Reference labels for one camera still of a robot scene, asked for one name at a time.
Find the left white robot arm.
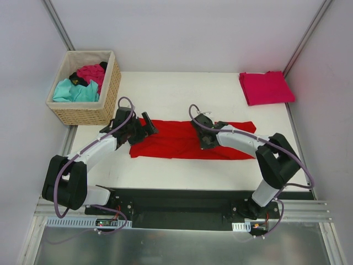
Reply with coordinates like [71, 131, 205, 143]
[41, 107, 158, 215]

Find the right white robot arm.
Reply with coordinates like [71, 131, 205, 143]
[190, 114, 301, 220]

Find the teal t shirt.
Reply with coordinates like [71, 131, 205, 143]
[52, 78, 100, 103]

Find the folded magenta t shirt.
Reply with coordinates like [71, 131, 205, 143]
[239, 71, 296, 106]

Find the grey cable duct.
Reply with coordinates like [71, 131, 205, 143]
[232, 222, 251, 232]
[46, 217, 132, 229]

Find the woven wicker basket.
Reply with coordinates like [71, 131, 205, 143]
[46, 50, 121, 125]

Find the black t shirt in basket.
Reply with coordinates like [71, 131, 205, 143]
[69, 61, 108, 87]

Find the red t shirt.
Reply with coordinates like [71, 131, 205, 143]
[130, 120, 254, 160]

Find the left grey cable duct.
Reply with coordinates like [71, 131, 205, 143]
[46, 217, 132, 229]

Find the magenta t shirt in basket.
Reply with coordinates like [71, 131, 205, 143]
[77, 64, 105, 89]

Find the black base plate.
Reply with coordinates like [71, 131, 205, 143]
[85, 188, 280, 231]

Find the right grey cable duct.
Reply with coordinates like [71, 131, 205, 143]
[232, 222, 251, 232]

